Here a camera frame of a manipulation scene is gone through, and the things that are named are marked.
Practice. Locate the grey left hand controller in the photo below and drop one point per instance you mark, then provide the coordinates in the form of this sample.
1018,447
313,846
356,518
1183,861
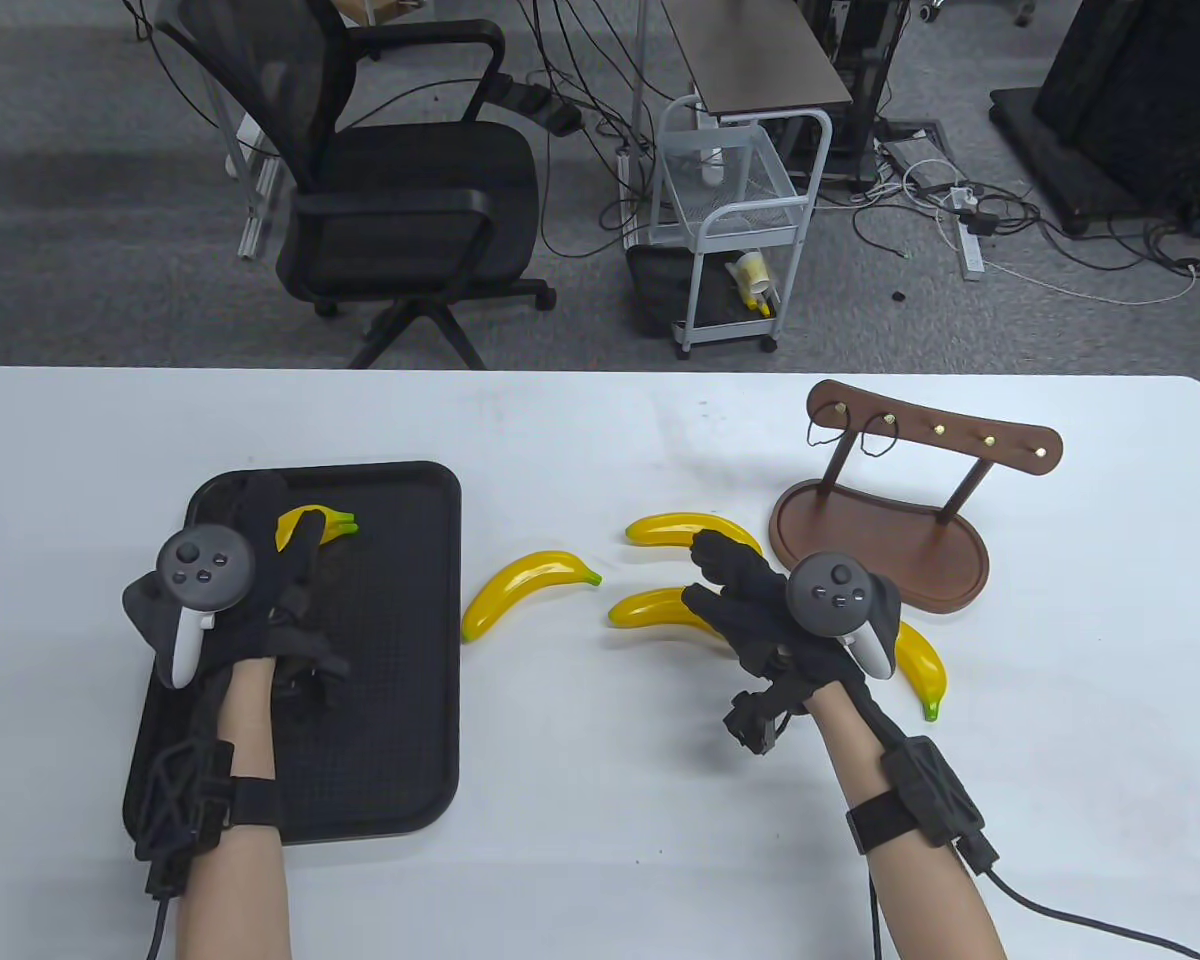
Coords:
205,565

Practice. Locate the grey floor socket box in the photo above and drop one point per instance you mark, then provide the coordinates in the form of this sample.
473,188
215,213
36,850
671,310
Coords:
910,150

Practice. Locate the black equipment stand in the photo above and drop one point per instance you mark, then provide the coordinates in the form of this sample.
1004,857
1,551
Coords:
1130,100

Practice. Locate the person's left hand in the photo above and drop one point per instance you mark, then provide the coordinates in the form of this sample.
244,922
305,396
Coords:
280,600

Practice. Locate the brown wooden hook stand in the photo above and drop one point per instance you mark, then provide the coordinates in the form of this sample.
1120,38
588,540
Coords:
880,550

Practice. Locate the white aluminium frame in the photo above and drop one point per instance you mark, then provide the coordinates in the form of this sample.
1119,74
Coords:
252,225

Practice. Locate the grey hand controller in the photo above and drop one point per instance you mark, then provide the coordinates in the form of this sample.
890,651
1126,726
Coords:
205,565
830,590

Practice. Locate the person's right hand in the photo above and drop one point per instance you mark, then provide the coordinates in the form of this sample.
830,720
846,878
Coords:
750,600

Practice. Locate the person's left forearm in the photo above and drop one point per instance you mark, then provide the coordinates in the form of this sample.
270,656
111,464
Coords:
230,900

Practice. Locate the brown cardboard box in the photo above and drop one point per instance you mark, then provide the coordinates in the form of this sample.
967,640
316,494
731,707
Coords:
380,10

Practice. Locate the black power adapter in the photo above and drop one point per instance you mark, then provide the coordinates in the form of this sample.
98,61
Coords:
563,121

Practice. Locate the small yellow bottle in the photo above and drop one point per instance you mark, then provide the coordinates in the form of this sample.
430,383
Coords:
761,303

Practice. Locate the black desk frame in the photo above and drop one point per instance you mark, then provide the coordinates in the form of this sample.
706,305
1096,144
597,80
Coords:
860,60

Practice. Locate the white power strip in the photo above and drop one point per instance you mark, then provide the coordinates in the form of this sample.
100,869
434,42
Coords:
623,190
970,245

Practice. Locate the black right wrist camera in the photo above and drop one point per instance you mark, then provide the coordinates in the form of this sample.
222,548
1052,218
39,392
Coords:
755,725

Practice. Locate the grey right hand controller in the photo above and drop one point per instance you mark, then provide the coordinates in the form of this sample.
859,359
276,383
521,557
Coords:
830,590

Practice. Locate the person's right forearm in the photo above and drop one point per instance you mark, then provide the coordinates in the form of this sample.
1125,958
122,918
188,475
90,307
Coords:
930,900

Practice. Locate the brown side table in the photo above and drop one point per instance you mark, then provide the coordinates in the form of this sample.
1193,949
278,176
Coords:
760,55

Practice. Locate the black mesh office chair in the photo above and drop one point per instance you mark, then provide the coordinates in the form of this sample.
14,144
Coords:
410,190

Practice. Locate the black right forearm tracker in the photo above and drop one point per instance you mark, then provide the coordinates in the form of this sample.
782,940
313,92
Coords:
925,790

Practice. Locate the black left forearm tracker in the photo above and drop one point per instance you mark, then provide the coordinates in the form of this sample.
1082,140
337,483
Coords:
180,800

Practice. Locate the cream paper cup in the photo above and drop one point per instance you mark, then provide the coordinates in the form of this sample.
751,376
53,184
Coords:
750,268

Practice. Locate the black plastic tray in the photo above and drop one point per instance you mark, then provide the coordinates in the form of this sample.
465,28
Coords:
390,650

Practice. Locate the yellow plastic banana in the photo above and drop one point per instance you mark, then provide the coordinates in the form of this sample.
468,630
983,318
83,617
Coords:
650,608
520,595
920,665
332,520
660,527
335,534

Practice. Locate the black elastic band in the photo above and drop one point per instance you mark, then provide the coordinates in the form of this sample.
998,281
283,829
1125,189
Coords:
859,440
809,432

